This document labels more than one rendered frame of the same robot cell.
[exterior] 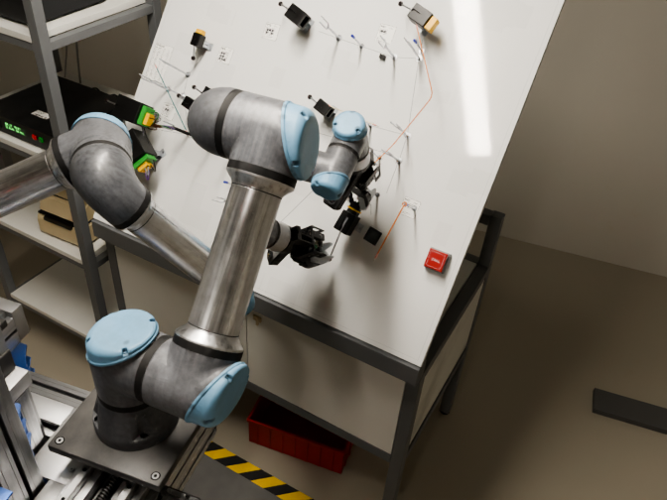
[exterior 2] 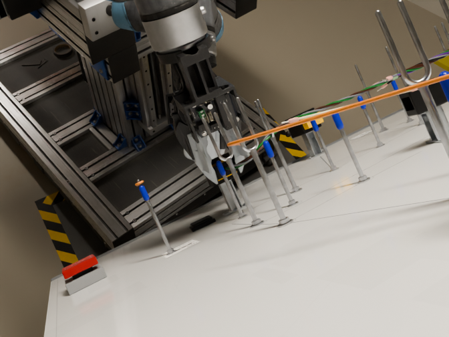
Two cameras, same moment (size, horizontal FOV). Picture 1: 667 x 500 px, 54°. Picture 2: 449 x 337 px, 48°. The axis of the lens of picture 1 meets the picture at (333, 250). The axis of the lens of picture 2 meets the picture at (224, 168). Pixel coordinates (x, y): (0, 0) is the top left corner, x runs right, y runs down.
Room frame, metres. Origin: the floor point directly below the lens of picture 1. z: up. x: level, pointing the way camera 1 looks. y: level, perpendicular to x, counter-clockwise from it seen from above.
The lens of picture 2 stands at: (1.69, -0.45, 1.77)
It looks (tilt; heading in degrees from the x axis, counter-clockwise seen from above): 51 degrees down; 122
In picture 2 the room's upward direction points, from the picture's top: straight up
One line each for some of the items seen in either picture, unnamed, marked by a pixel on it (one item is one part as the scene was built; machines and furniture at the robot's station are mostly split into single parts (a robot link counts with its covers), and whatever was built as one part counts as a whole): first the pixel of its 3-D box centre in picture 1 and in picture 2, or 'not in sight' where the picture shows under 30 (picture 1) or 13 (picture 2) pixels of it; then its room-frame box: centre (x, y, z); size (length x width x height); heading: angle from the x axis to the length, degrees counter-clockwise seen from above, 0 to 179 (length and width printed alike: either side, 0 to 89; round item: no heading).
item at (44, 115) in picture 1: (58, 113); not in sight; (1.97, 0.97, 1.09); 0.35 x 0.33 x 0.07; 63
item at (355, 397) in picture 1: (320, 375); not in sight; (1.34, 0.01, 0.60); 0.55 x 0.03 x 0.39; 63
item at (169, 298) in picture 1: (182, 307); not in sight; (1.59, 0.50, 0.60); 0.55 x 0.02 x 0.39; 63
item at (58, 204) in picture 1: (86, 198); not in sight; (1.96, 0.93, 0.76); 0.30 x 0.21 x 0.20; 157
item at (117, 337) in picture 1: (128, 355); not in sight; (0.73, 0.33, 1.33); 0.13 x 0.12 x 0.14; 70
